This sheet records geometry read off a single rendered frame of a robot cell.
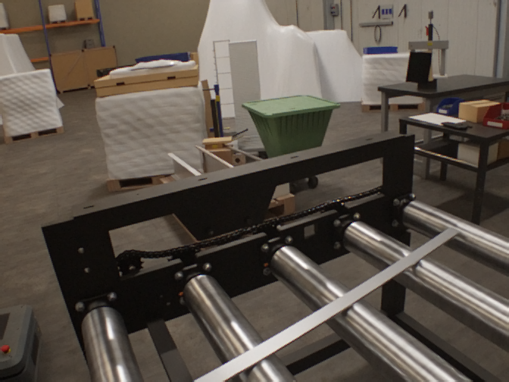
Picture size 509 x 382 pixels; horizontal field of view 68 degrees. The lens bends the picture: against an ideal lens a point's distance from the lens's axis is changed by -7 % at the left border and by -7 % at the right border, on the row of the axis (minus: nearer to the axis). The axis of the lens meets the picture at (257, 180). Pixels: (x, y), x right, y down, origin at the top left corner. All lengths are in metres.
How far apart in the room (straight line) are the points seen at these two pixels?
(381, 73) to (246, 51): 3.62
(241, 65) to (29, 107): 5.39
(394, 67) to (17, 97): 7.36
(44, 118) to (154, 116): 4.94
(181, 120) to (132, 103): 0.56
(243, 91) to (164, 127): 1.07
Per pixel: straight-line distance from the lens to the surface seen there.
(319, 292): 1.13
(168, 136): 4.52
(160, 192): 1.16
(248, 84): 4.89
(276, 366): 0.92
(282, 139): 3.78
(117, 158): 4.71
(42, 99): 9.10
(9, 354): 2.30
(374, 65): 7.87
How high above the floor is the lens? 1.57
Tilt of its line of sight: 20 degrees down
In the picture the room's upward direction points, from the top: 5 degrees counter-clockwise
